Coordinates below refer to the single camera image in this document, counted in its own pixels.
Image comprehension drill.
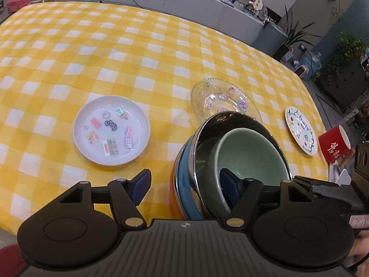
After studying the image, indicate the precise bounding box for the green ceramic bowl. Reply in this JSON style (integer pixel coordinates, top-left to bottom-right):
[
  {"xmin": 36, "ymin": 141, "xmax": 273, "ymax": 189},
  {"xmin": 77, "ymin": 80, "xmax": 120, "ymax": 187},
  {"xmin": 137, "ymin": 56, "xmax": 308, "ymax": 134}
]
[{"xmin": 199, "ymin": 128, "xmax": 290, "ymax": 218}]

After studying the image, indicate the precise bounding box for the orange steel bowl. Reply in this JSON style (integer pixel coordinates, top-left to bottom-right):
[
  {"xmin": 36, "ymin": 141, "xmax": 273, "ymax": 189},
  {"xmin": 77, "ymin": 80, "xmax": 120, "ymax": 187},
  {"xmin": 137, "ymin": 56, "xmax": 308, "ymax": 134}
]
[{"xmin": 169, "ymin": 146, "xmax": 186, "ymax": 220}]

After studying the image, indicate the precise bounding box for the blue steel bowl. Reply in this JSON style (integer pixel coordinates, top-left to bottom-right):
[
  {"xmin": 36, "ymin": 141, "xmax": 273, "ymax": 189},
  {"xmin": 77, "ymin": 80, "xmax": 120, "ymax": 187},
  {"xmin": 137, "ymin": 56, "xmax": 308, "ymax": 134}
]
[{"xmin": 172, "ymin": 137, "xmax": 209, "ymax": 220}]

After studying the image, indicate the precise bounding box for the white sticker plate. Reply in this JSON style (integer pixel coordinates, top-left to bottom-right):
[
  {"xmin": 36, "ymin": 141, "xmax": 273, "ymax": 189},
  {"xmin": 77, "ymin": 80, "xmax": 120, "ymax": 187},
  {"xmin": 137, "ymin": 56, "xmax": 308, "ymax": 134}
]
[{"xmin": 73, "ymin": 96, "xmax": 151, "ymax": 166}]

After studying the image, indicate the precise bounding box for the white fruity painted plate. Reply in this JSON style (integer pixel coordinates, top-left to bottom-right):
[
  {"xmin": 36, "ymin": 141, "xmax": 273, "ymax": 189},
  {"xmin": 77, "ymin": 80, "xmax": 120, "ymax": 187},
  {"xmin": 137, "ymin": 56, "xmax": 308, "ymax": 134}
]
[{"xmin": 285, "ymin": 106, "xmax": 318, "ymax": 156}]

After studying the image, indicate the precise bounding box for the clear glass sticker plate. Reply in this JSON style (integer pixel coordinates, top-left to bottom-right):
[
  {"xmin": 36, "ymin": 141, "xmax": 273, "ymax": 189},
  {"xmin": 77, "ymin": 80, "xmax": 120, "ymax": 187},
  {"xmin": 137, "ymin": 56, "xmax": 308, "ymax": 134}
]
[{"xmin": 190, "ymin": 78, "xmax": 263, "ymax": 124}]

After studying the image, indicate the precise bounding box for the person right hand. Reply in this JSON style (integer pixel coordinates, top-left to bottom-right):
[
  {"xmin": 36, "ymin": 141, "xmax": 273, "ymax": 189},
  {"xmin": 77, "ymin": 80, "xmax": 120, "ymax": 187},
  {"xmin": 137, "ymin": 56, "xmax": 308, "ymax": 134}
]
[{"xmin": 344, "ymin": 214, "xmax": 368, "ymax": 268}]

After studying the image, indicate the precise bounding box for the red ceramic mug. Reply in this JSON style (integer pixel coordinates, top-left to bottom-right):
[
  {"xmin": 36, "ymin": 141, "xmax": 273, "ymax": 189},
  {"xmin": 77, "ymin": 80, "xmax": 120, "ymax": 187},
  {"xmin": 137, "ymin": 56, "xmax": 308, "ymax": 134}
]
[{"xmin": 318, "ymin": 125, "xmax": 351, "ymax": 164}]

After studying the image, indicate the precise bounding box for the pink heater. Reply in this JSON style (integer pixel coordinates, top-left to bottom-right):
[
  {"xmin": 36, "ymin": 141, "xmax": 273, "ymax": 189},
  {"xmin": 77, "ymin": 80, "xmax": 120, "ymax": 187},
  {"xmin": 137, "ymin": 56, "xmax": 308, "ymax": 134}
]
[{"xmin": 295, "ymin": 65, "xmax": 309, "ymax": 79}]

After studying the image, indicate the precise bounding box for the blue water jug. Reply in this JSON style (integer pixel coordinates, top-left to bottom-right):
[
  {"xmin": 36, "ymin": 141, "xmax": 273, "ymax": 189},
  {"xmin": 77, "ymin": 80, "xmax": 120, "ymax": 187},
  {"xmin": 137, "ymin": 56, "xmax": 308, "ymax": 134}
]
[{"xmin": 300, "ymin": 51, "xmax": 321, "ymax": 80}]

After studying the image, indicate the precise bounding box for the yellow checkered tablecloth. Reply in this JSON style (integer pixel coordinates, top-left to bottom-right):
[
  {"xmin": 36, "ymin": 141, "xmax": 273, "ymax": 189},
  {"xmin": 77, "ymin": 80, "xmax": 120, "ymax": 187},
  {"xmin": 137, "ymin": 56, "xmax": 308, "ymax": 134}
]
[{"xmin": 1, "ymin": 2, "xmax": 328, "ymax": 233}]

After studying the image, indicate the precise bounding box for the grey trash bin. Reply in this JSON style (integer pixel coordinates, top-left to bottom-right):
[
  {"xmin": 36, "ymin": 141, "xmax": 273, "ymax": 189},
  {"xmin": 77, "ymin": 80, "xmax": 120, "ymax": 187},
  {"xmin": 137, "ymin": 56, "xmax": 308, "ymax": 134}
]
[{"xmin": 252, "ymin": 21, "xmax": 288, "ymax": 56}]

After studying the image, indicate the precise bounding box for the tall potted plant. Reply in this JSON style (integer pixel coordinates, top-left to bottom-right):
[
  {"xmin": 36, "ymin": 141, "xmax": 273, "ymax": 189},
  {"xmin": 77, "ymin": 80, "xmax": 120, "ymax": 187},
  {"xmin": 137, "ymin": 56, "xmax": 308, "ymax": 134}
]
[{"xmin": 273, "ymin": 6, "xmax": 321, "ymax": 61}]

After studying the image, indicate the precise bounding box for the pink plastic basket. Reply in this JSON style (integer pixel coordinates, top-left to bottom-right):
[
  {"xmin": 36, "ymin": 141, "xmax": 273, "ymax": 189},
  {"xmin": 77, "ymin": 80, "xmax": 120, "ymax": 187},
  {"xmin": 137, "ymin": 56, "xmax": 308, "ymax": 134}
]
[{"xmin": 6, "ymin": 0, "xmax": 30, "ymax": 14}]

